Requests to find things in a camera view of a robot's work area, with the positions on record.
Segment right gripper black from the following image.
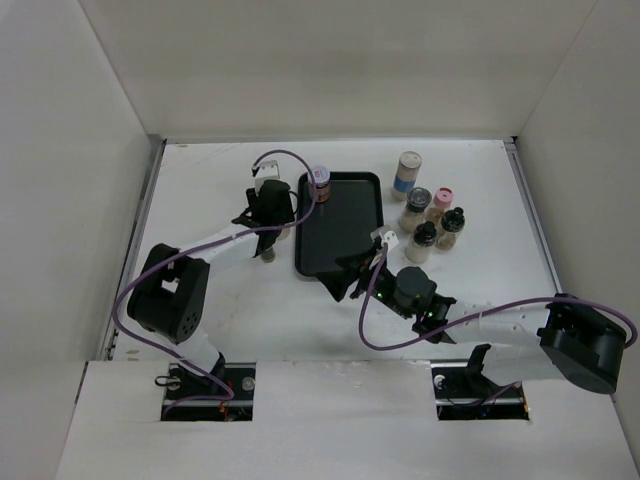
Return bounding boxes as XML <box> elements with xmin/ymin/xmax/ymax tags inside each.
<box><xmin>316</xmin><ymin>246</ymin><xmax>413</xmax><ymax>319</ymax></box>

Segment black plastic tray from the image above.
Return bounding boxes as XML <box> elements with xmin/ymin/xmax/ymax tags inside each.
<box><xmin>294</xmin><ymin>171</ymin><xmax>384</xmax><ymax>277</ymax></box>

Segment small black-cap dark bottle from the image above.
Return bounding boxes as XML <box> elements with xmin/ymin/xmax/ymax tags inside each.
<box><xmin>260</xmin><ymin>245</ymin><xmax>276</xmax><ymax>263</ymax></box>

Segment white-lid brown spice jar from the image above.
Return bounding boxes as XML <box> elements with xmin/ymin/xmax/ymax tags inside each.
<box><xmin>308</xmin><ymin>166</ymin><xmax>331</xmax><ymax>203</ymax></box>

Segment black-cap grinder white salt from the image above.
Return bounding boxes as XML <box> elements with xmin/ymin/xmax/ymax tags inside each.
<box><xmin>398</xmin><ymin>187</ymin><xmax>432</xmax><ymax>233</ymax></box>

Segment tall blue-label bead jar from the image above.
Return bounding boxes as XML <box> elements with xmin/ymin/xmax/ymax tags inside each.
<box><xmin>391</xmin><ymin>151</ymin><xmax>422</xmax><ymax>201</ymax></box>

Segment yellow-cap clear spice bottle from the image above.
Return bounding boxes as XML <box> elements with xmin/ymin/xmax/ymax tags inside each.
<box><xmin>276</xmin><ymin>228</ymin><xmax>291</xmax><ymax>241</ymax></box>

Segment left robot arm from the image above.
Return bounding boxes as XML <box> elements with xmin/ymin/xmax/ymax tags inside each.
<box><xmin>126</xmin><ymin>180</ymin><xmax>294</xmax><ymax>399</ymax></box>

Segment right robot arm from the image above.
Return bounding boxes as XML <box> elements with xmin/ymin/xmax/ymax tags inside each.
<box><xmin>316</xmin><ymin>248</ymin><xmax>638</xmax><ymax>396</ymax></box>

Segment black-cap white spice bottle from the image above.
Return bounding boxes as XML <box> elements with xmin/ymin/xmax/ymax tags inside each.
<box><xmin>405</xmin><ymin>221</ymin><xmax>437</xmax><ymax>264</ymax></box>

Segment black-cap brown spice bottle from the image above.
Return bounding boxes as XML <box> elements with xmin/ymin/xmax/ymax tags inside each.
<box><xmin>435</xmin><ymin>207</ymin><xmax>466</xmax><ymax>251</ymax></box>

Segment pink-cap spice bottle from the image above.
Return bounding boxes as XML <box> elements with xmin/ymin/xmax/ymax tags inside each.
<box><xmin>425</xmin><ymin>187</ymin><xmax>454</xmax><ymax>225</ymax></box>

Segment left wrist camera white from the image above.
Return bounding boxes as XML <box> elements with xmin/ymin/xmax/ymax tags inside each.
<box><xmin>252</xmin><ymin>160</ymin><xmax>280</xmax><ymax>193</ymax></box>

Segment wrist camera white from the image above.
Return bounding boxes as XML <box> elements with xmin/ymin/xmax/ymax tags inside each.
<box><xmin>252</xmin><ymin>160</ymin><xmax>280</xmax><ymax>193</ymax></box>
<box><xmin>370</xmin><ymin>225</ymin><xmax>399</xmax><ymax>251</ymax></box>

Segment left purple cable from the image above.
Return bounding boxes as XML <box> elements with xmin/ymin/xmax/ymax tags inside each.
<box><xmin>112</xmin><ymin>151</ymin><xmax>321</xmax><ymax>419</ymax></box>

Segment purple cable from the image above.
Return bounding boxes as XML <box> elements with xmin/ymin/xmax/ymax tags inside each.
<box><xmin>112</xmin><ymin>151</ymin><xmax>321</xmax><ymax>419</ymax></box>
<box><xmin>358</xmin><ymin>247</ymin><xmax>639</xmax><ymax>352</ymax></box>

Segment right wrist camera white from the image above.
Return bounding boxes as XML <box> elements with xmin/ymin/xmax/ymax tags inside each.
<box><xmin>370</xmin><ymin>225</ymin><xmax>399</xmax><ymax>251</ymax></box>

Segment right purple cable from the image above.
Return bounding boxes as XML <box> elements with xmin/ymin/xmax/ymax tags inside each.
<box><xmin>358</xmin><ymin>247</ymin><xmax>639</xmax><ymax>352</ymax></box>

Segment left metal frame rail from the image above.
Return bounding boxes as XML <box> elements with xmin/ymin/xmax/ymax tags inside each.
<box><xmin>97</xmin><ymin>134</ymin><xmax>167</xmax><ymax>360</ymax></box>

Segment metal frame rail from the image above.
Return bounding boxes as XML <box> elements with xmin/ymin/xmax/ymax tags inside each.
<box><xmin>97</xmin><ymin>134</ymin><xmax>167</xmax><ymax>360</ymax></box>
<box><xmin>503</xmin><ymin>137</ymin><xmax>563</xmax><ymax>293</ymax></box>

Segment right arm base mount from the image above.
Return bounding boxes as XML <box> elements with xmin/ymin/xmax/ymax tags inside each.
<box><xmin>431</xmin><ymin>362</ymin><xmax>529</xmax><ymax>421</ymax></box>

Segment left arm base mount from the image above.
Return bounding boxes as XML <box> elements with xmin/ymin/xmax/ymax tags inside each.
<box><xmin>154</xmin><ymin>363</ymin><xmax>257</xmax><ymax>422</ymax></box>

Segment right metal frame rail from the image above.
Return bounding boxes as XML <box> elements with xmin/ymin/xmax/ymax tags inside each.
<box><xmin>503</xmin><ymin>137</ymin><xmax>563</xmax><ymax>293</ymax></box>

